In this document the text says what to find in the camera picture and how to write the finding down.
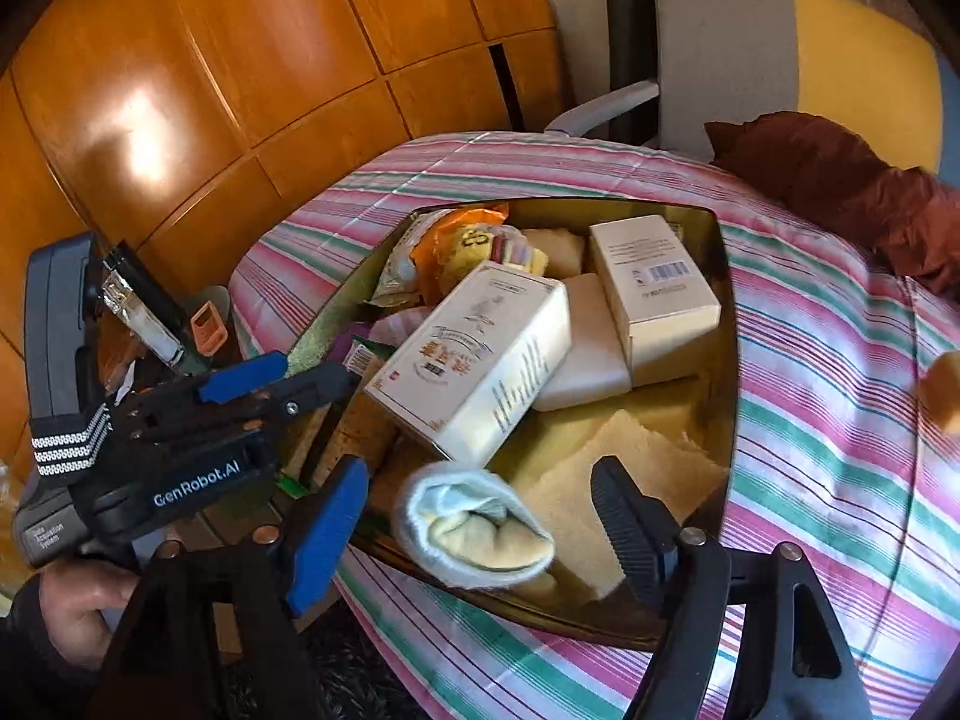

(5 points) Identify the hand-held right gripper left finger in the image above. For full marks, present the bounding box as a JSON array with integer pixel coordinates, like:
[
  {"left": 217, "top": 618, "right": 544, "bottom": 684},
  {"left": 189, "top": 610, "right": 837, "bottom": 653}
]
[{"left": 90, "top": 454, "right": 372, "bottom": 720}]

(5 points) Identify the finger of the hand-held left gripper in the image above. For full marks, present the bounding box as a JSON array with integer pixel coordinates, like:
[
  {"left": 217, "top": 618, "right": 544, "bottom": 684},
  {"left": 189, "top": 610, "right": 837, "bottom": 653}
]
[
  {"left": 135, "top": 362, "right": 362, "bottom": 445},
  {"left": 135, "top": 351, "right": 290, "bottom": 410}
]

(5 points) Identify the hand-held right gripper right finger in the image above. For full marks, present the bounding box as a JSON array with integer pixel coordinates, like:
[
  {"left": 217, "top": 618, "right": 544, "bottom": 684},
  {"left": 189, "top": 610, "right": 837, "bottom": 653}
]
[{"left": 589, "top": 456, "right": 875, "bottom": 720}]

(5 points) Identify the yellow sponge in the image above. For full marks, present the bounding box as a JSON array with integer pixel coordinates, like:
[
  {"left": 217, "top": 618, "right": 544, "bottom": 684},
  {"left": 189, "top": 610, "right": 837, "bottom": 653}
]
[{"left": 517, "top": 409, "right": 728, "bottom": 602}]

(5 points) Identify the pale snack packet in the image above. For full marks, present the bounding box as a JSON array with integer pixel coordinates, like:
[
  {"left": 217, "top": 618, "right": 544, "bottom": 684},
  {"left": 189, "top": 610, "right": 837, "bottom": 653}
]
[{"left": 367, "top": 214, "right": 436, "bottom": 308}]

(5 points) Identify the cream printed carton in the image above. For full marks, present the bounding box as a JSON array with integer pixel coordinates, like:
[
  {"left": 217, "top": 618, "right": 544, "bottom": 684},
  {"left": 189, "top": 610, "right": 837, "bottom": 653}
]
[{"left": 364, "top": 262, "right": 575, "bottom": 462}]

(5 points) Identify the white rounded box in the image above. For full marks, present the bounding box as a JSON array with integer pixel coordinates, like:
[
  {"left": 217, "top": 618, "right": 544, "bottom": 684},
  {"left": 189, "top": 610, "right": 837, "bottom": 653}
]
[{"left": 532, "top": 272, "right": 635, "bottom": 413}]

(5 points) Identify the orange snack packet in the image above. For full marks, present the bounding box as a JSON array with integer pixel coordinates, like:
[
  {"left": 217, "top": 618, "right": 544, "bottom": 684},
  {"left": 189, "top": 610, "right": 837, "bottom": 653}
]
[{"left": 415, "top": 210, "right": 511, "bottom": 301}]

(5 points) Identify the gold metal tin tray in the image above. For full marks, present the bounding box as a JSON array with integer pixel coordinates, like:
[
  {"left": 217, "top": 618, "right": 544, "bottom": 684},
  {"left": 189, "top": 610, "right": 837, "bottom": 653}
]
[{"left": 289, "top": 199, "right": 740, "bottom": 650}]

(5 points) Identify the white barcode box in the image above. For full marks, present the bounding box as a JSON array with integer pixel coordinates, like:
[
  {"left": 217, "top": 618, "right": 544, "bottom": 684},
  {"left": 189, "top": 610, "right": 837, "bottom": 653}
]
[{"left": 589, "top": 215, "right": 722, "bottom": 387}]

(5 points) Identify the striped candy packet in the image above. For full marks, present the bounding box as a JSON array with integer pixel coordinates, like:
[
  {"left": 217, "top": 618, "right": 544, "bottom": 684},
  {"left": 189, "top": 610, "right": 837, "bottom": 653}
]
[{"left": 487, "top": 229, "right": 552, "bottom": 276}]

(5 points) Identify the person's left forearm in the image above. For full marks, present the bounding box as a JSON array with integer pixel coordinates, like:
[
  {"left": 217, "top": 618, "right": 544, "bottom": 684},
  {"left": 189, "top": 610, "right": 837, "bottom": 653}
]
[{"left": 0, "top": 574, "right": 106, "bottom": 720}]

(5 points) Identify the person's left hand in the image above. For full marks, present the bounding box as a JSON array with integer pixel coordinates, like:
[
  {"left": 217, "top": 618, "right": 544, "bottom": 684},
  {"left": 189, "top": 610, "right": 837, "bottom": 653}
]
[{"left": 36, "top": 561, "right": 142, "bottom": 670}]

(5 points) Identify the small orange device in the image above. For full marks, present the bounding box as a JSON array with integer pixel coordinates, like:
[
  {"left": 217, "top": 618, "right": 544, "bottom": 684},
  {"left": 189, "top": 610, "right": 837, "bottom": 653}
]
[{"left": 189, "top": 304, "right": 228, "bottom": 353}]

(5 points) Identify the striped blanket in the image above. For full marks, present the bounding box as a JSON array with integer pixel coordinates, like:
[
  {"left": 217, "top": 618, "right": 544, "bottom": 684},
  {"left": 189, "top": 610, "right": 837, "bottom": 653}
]
[{"left": 225, "top": 131, "right": 960, "bottom": 720}]

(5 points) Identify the wooden wardrobe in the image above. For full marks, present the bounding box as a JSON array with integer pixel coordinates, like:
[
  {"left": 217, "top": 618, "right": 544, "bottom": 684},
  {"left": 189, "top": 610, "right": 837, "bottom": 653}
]
[{"left": 0, "top": 0, "right": 571, "bottom": 466}]

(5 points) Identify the yellow sponge block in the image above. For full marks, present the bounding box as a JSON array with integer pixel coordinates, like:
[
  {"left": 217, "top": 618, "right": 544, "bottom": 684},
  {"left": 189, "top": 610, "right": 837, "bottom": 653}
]
[{"left": 921, "top": 349, "right": 960, "bottom": 436}]

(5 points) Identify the dark red cloth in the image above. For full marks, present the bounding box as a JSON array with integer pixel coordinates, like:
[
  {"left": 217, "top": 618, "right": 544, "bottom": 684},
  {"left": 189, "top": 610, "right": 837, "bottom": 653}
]
[{"left": 705, "top": 111, "right": 960, "bottom": 293}]

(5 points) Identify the grey yellow blue chair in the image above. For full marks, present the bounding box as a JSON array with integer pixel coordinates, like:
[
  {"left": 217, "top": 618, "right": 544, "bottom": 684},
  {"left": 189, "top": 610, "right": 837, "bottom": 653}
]
[{"left": 544, "top": 0, "right": 942, "bottom": 173}]

